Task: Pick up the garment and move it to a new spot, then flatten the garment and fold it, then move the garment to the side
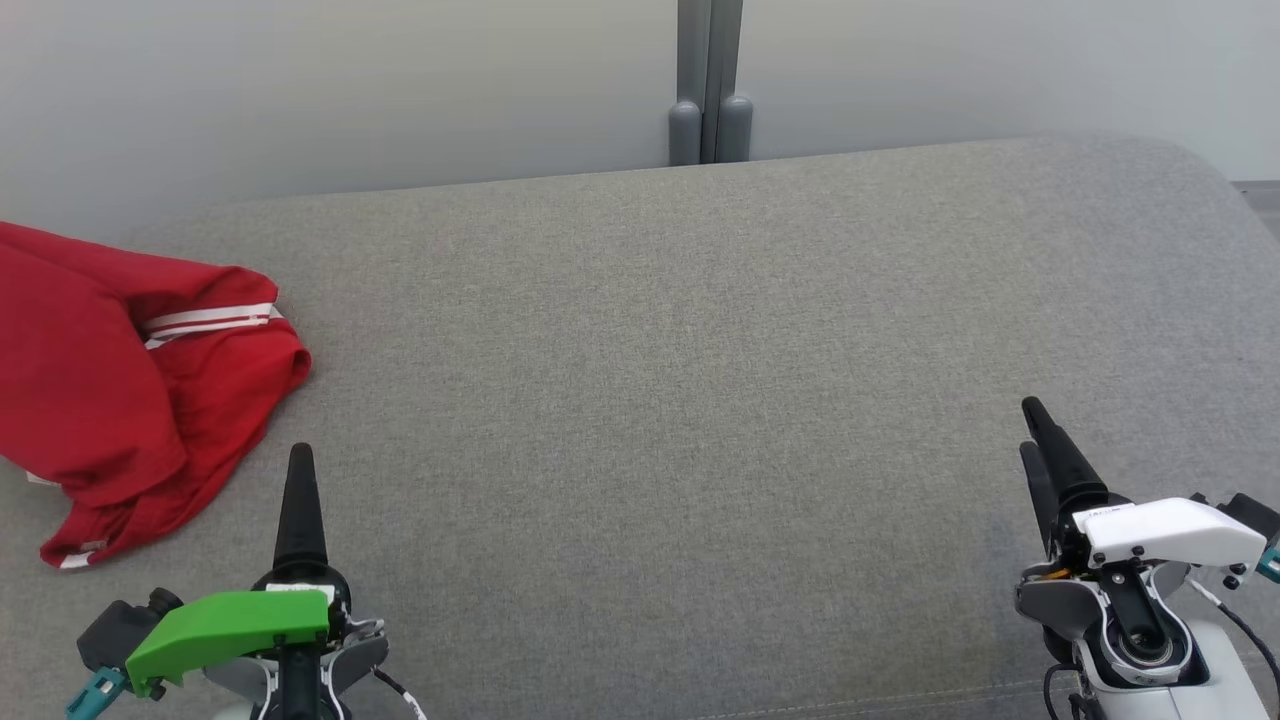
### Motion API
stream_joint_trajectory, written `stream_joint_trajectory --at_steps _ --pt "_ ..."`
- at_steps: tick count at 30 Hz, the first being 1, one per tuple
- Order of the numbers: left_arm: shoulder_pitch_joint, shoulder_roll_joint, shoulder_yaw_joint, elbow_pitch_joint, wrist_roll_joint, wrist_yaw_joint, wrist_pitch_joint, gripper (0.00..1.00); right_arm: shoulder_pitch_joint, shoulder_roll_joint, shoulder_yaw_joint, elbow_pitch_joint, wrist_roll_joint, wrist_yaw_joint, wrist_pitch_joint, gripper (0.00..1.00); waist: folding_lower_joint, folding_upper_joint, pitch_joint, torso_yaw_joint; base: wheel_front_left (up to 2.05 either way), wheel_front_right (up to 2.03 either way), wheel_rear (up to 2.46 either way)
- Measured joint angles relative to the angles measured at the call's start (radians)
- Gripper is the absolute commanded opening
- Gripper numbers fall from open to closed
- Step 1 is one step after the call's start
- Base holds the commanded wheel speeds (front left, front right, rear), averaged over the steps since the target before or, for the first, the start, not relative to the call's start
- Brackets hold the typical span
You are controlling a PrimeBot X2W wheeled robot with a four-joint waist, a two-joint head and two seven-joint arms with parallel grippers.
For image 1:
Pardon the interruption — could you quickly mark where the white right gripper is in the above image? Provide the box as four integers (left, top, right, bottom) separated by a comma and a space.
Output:
1020, 397, 1267, 576

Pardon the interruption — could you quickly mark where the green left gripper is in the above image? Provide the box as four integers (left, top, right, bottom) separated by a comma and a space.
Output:
125, 443, 351, 698

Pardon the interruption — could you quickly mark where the red white basketball shirt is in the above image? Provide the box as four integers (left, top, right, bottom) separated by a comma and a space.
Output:
0, 220, 281, 501

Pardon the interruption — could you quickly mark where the thin black left gripper cable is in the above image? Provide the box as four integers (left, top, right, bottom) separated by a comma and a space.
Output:
375, 668, 429, 720

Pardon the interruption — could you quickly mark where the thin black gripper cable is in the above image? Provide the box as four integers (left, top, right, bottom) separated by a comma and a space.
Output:
1190, 578, 1280, 701
375, 668, 429, 720

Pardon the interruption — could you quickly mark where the thin black right gripper cable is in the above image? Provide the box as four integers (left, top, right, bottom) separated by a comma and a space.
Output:
1190, 578, 1280, 701

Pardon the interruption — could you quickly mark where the teal left camera connector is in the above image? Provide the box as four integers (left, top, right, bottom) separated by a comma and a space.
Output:
65, 668, 129, 720

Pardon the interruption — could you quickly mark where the grey metal partition post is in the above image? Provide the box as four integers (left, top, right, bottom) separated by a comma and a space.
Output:
668, 0, 753, 166

